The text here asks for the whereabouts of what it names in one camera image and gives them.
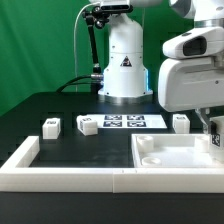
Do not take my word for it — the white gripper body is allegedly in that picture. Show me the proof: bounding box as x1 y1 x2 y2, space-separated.
158 27 224 112

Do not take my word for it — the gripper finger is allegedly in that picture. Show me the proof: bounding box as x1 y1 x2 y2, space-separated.
195 108 211 134

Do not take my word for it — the black cable bundle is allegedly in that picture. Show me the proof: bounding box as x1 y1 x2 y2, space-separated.
55 75 103 94

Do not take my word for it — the paper sheet with AprilTags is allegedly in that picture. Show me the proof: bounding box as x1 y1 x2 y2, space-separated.
77 114 167 129

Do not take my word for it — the white U-shaped fence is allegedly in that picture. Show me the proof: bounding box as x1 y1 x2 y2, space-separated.
0 136 224 193

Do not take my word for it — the white cable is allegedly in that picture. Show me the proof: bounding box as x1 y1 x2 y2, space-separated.
73 3 102 93

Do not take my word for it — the white square tabletop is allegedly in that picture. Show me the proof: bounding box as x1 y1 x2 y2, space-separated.
131 134 224 168

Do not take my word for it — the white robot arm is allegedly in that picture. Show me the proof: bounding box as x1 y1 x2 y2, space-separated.
89 0 224 134

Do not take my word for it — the black camera on mount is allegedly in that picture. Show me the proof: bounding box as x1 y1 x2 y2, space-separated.
90 0 133 14

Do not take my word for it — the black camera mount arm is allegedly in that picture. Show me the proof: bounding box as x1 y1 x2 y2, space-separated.
82 10 108 94

